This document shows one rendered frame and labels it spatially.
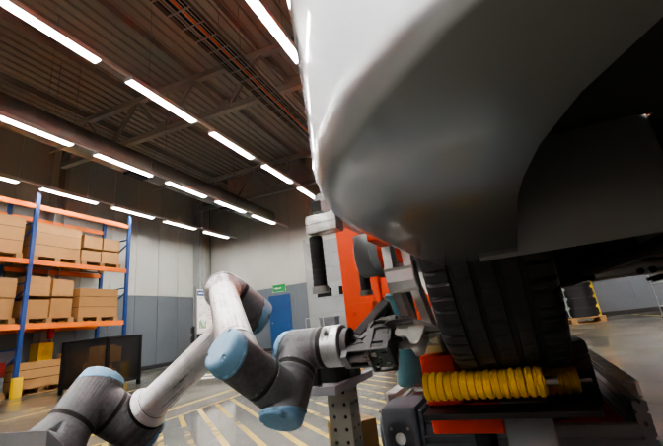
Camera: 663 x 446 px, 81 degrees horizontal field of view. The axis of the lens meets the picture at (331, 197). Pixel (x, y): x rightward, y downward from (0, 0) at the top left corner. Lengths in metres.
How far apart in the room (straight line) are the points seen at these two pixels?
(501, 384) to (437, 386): 0.13
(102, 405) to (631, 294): 14.10
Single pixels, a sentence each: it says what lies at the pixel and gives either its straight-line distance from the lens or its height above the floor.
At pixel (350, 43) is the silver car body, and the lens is 0.20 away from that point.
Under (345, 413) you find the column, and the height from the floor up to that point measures 0.32.
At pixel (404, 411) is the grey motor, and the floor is 0.39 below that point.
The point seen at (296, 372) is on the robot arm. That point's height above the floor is 0.58.
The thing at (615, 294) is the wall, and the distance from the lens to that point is 14.59.
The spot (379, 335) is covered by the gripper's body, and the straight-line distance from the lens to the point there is 0.87.
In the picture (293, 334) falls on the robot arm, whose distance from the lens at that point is 0.96.
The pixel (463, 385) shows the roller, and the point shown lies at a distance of 0.95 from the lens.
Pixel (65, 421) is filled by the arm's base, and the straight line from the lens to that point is 1.61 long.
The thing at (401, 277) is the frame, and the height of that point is 0.74.
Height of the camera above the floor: 0.67
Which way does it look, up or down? 18 degrees up
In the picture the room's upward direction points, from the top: 7 degrees counter-clockwise
